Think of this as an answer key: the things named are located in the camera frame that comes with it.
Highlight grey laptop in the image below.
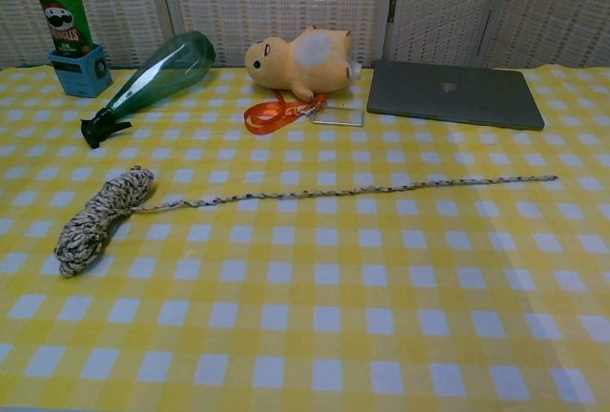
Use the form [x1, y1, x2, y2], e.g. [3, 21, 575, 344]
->
[366, 59, 546, 132]

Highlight speckled beige braided rope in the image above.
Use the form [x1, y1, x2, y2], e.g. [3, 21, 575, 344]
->
[52, 165, 559, 278]

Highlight orange lanyard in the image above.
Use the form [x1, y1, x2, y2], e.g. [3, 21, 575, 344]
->
[243, 93, 330, 136]

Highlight green Pringles can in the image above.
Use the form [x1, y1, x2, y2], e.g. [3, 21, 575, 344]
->
[31, 0, 95, 57]

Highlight clear badge holder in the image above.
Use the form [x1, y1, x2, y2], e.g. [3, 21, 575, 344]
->
[309, 107, 366, 128]

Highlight yellow checkered tablecloth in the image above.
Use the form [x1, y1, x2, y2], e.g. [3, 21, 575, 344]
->
[0, 64, 610, 412]

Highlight green spray bottle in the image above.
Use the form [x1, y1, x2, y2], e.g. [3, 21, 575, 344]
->
[79, 30, 217, 150]

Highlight small blue cardboard box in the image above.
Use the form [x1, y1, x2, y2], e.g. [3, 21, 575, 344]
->
[48, 43, 113, 98]

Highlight yellow plush toy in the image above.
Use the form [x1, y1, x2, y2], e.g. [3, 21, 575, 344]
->
[244, 24, 363, 101]

